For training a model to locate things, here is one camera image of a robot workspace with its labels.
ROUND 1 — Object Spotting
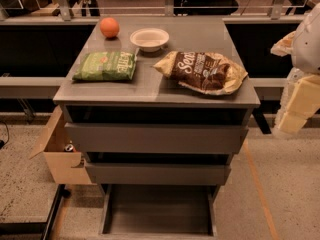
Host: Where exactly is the orange fruit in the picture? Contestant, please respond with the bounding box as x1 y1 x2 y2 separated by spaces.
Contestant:
100 18 120 38

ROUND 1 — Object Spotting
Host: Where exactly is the bottom open grey drawer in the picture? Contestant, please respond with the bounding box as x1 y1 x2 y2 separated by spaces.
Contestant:
99 185 217 240

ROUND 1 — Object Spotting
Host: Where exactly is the grey drawer cabinet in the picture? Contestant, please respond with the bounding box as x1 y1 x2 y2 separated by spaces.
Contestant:
54 16 260 191

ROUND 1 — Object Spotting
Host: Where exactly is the green chip bag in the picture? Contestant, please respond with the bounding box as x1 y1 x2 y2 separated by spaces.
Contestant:
72 51 136 81

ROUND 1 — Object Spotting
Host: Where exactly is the brown chip bag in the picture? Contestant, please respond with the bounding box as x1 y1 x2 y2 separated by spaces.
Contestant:
153 51 248 96

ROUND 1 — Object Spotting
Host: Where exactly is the clear sanitizer pump bottle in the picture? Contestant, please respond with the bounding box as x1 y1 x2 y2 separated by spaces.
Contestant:
280 67 305 110

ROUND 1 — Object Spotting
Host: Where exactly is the cardboard box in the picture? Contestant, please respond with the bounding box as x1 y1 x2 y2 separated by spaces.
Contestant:
29 106 92 185

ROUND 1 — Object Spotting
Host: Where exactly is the soda can in box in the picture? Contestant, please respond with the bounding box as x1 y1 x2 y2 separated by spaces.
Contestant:
64 144 75 152

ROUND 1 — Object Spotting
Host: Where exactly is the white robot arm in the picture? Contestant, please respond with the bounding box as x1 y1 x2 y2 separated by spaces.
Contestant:
271 4 320 138

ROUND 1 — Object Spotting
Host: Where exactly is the top grey drawer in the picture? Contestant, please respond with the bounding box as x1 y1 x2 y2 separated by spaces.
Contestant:
65 123 248 154

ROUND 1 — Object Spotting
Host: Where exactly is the white paper bowl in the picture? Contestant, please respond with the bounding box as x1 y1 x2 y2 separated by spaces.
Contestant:
130 28 169 52

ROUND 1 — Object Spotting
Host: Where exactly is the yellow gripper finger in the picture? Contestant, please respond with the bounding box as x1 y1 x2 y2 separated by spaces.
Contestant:
271 31 295 57

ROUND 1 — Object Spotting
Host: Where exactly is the middle grey drawer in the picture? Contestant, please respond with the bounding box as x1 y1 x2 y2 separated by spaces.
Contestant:
85 163 231 186

